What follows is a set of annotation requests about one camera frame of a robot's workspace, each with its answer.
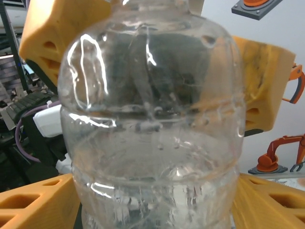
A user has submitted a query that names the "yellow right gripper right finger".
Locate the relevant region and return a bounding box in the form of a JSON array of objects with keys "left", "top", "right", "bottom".
[{"left": 232, "top": 173, "right": 305, "bottom": 229}]

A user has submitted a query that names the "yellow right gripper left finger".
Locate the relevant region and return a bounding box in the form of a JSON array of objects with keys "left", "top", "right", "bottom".
[{"left": 0, "top": 173, "right": 82, "bottom": 229}]

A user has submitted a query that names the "clear plain plastic bottle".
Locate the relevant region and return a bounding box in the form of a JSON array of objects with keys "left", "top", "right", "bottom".
[{"left": 57, "top": 0, "right": 246, "bottom": 229}]

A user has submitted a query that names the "orange claw robot sticker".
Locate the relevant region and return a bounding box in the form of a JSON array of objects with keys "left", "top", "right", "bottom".
[{"left": 282, "top": 63, "right": 305, "bottom": 104}]

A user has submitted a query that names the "black ribbed cable chain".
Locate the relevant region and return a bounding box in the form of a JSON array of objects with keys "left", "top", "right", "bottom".
[{"left": 6, "top": 92, "right": 57, "bottom": 120}]

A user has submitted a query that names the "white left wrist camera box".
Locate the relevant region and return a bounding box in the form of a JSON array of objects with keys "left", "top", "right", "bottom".
[{"left": 32, "top": 107, "right": 63, "bottom": 138}]

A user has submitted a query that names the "dark metal shelf frame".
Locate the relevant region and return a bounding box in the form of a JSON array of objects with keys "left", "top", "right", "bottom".
[{"left": 0, "top": 0, "right": 30, "bottom": 92}]

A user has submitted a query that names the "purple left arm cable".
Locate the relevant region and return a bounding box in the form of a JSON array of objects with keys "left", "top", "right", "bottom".
[{"left": 14, "top": 100, "right": 61, "bottom": 164}]

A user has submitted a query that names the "orange grey wall sticker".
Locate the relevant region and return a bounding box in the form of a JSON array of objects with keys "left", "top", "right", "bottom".
[{"left": 231, "top": 0, "right": 284, "bottom": 21}]

